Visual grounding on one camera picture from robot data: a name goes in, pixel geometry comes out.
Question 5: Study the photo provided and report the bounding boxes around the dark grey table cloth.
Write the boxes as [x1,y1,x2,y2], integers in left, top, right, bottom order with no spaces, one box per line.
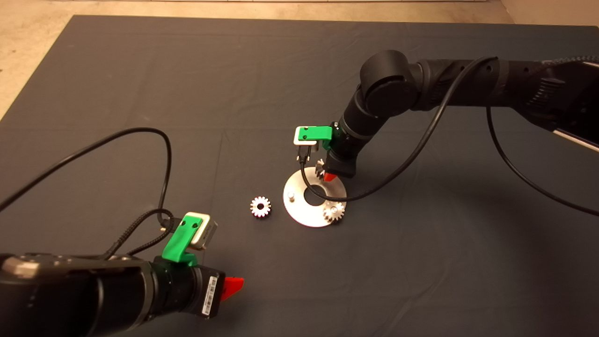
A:
[0,15,599,337]

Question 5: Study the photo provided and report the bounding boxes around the round metal carrier plate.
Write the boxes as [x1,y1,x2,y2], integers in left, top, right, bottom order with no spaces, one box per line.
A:
[283,168,348,228]

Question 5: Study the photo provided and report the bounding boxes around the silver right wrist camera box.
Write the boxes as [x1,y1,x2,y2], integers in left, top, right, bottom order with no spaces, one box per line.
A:
[293,126,321,163]

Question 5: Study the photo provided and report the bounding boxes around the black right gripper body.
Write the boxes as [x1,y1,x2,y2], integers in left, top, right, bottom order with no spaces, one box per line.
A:
[324,121,363,178]

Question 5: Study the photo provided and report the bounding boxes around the green right camera mount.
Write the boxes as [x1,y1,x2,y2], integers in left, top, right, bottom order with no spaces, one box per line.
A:
[297,125,334,152]

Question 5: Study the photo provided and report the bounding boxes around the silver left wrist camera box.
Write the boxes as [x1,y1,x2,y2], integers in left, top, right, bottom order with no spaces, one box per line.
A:
[160,212,219,251]

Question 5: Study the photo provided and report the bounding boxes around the bright steel planetary gear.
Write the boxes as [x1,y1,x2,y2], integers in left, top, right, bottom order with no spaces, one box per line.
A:
[250,196,272,219]

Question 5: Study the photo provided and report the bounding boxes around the braided black left arm cable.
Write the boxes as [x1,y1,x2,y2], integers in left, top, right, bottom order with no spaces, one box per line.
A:
[103,208,174,261]

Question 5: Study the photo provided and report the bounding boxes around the green left camera mount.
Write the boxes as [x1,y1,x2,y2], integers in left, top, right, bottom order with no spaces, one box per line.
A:
[162,216,205,267]

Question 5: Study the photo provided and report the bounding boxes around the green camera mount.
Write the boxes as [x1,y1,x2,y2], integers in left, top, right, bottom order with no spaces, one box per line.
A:
[297,125,334,152]
[162,216,205,267]

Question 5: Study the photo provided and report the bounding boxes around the smooth black left camera cable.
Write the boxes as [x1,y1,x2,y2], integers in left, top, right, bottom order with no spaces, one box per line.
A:
[0,127,173,227]

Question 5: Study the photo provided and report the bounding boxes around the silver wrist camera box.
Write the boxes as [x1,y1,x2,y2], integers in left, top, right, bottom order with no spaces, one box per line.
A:
[293,126,321,163]
[160,212,219,251]

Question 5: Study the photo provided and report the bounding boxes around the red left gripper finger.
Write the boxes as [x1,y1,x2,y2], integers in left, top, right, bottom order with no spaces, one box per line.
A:
[221,277,245,301]

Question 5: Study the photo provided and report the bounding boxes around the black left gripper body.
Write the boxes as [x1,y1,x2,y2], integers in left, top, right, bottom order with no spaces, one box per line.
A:
[152,257,226,320]

